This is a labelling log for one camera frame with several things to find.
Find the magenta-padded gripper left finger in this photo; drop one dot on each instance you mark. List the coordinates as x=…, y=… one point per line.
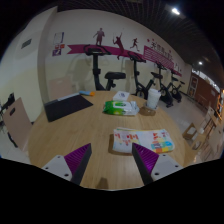
x=60, y=166

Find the group of wooden chairs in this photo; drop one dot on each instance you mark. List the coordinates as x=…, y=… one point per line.
x=200, y=133

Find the blue orange marker pen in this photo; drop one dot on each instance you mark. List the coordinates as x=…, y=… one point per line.
x=86, y=93

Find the round wooden coaster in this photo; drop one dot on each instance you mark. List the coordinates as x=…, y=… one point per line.
x=146, y=111

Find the brown wooden cabinet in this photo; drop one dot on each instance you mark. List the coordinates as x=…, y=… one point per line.
x=203, y=90

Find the white paper cup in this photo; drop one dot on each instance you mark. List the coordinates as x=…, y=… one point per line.
x=153, y=98

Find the round ceiling light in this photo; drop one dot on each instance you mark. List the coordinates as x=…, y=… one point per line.
x=200, y=62
x=175, y=11

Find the grey wall sign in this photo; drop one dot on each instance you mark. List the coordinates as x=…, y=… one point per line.
x=26, y=43

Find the purple red wall poster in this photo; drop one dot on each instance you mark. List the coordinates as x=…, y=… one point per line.
x=56, y=51

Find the black tablet case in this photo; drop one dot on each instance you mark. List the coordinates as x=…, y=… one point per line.
x=66, y=107

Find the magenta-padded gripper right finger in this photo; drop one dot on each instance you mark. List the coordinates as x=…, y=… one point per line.
x=163, y=165

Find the green white wet wipes pack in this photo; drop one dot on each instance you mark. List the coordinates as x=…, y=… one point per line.
x=120, y=108

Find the small white tissue box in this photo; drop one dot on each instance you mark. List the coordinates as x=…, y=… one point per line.
x=121, y=96

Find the black exercise bike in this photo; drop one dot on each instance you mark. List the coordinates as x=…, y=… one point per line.
x=164, y=90
x=97, y=70
x=176, y=90
x=138, y=85

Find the white blue wall poster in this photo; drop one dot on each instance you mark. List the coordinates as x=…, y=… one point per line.
x=59, y=38

